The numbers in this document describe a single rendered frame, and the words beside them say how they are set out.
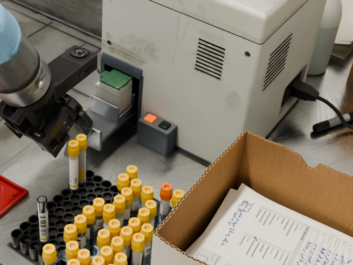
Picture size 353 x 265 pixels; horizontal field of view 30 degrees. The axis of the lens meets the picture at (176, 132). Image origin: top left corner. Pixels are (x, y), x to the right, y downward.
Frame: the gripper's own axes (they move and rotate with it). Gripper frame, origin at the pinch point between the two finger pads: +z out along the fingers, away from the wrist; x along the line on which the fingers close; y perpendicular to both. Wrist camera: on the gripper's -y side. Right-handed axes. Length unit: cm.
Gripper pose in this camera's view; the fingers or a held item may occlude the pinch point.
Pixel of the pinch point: (82, 131)
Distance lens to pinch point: 106.4
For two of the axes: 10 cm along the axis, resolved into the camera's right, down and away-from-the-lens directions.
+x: 8.4, 4.1, -3.5
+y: -5.1, 8.2, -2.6
